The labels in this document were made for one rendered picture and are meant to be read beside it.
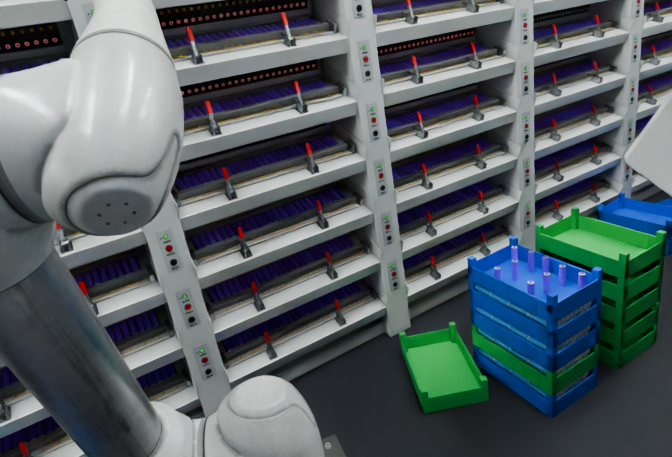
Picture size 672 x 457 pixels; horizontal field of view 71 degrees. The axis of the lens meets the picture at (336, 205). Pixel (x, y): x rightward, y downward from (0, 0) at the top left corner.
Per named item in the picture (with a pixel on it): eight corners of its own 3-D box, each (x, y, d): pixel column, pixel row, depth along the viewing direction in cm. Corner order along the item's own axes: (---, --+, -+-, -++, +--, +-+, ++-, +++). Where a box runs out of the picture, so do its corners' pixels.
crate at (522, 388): (597, 385, 140) (598, 364, 137) (551, 419, 132) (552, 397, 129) (516, 337, 165) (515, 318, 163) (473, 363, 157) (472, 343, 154)
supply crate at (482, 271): (602, 294, 129) (603, 268, 126) (552, 324, 121) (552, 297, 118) (514, 257, 154) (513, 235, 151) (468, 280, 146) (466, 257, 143)
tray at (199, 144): (357, 114, 148) (358, 85, 142) (162, 166, 123) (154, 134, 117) (325, 91, 162) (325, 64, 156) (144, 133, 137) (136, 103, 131)
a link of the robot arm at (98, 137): (158, 8, 43) (1, 31, 41) (160, 146, 32) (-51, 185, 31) (196, 116, 53) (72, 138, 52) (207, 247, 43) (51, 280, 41)
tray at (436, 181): (515, 167, 190) (524, 137, 182) (394, 214, 165) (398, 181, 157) (479, 144, 204) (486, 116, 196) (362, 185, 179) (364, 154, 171)
